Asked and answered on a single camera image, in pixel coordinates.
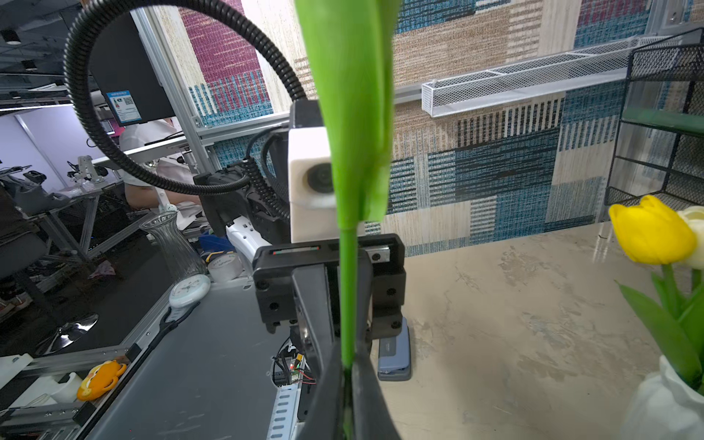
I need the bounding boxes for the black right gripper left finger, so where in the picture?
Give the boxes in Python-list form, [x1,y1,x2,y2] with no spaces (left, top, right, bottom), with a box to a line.
[297,343,344,440]

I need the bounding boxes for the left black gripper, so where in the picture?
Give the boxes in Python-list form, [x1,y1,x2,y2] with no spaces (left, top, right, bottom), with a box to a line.
[253,234,406,344]

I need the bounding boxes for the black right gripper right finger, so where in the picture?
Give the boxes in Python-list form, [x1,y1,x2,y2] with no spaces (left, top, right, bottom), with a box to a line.
[351,343,401,440]

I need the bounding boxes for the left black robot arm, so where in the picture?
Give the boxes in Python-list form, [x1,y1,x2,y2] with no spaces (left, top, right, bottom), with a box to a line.
[195,162,406,353]

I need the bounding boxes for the clear ribbed glass vase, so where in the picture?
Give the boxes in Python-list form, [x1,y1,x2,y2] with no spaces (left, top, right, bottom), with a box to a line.
[139,211,207,283]

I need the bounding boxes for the white ribbed ceramic vase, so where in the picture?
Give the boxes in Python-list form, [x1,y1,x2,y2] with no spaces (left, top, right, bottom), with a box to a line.
[617,356,703,440]

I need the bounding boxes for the grey blue stapler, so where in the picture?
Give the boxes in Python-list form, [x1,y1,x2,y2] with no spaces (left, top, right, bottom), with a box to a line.
[378,317,413,381]

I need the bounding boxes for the tulip bunch pink yellow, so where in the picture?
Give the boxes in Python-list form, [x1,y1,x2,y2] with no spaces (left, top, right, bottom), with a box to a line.
[608,195,703,394]

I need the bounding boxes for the green tray on shelf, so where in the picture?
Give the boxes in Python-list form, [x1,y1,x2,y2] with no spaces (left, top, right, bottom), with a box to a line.
[621,107,704,138]

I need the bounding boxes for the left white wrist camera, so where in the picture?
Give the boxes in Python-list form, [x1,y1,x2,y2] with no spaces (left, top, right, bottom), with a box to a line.
[288,100,339,243]

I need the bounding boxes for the white wire mesh tray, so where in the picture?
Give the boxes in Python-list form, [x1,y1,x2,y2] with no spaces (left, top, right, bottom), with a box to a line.
[421,36,677,117]

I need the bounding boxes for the left black corrugated cable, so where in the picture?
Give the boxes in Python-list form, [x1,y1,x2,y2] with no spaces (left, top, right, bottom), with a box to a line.
[62,0,309,221]

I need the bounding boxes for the black wire mesh shelf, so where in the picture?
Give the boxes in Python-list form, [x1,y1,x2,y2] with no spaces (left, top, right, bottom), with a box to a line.
[603,29,703,210]

